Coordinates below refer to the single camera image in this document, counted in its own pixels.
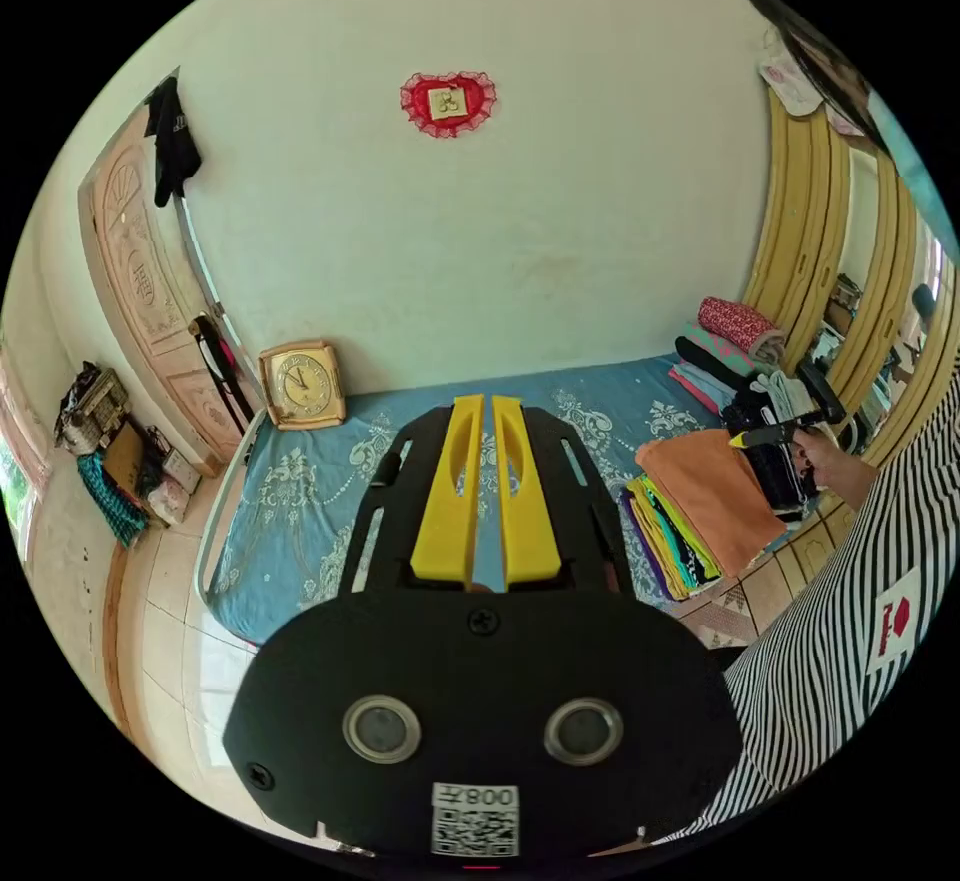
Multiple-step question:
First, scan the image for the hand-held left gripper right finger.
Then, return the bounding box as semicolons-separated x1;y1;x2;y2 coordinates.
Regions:
490;394;561;593

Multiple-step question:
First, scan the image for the orange sweatshirt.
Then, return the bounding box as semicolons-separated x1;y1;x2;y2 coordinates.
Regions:
635;428;790;573

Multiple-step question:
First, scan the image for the wicker basket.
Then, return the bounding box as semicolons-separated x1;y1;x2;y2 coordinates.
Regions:
53;361;135;457

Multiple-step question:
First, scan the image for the black hanging garment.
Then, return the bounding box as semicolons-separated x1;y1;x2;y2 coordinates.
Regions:
143;76;204;210

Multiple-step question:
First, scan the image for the square golden clock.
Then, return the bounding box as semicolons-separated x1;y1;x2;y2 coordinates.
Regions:
257;339;349;432

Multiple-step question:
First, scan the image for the pink carved wooden door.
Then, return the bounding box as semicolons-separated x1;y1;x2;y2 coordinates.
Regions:
77;74;265;479

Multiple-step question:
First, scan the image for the bed with blue printed sheet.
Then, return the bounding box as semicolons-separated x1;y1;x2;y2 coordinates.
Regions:
196;351;815;646

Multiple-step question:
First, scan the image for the person's right forearm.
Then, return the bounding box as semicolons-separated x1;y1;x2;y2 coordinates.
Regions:
815;438;880;516

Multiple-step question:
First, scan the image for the teal knitted cloth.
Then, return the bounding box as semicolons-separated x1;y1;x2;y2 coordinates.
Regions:
74;449;151;549

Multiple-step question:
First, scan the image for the person's right hand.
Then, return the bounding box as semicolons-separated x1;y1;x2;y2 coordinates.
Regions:
790;429;835;486

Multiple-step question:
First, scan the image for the person's body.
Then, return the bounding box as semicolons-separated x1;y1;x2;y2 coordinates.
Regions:
659;0;960;846

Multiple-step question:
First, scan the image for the yellow wooden cupboard with mirror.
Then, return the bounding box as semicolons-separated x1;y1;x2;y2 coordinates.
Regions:
738;29;960;642

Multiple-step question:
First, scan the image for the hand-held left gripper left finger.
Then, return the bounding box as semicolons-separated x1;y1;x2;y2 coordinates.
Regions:
410;394;486;585

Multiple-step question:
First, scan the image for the brown carton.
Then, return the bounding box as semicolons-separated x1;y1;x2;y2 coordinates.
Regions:
100;419;148;501

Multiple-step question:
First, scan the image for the red heart wall ornament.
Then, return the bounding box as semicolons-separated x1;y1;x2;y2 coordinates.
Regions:
398;69;499;141

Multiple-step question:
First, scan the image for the pile of colourful folded clothes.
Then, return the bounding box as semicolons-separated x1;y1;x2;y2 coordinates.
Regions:
617;472;735;602

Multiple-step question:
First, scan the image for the red patterned rolled blanket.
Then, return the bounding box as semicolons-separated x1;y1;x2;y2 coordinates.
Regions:
696;295;787;366

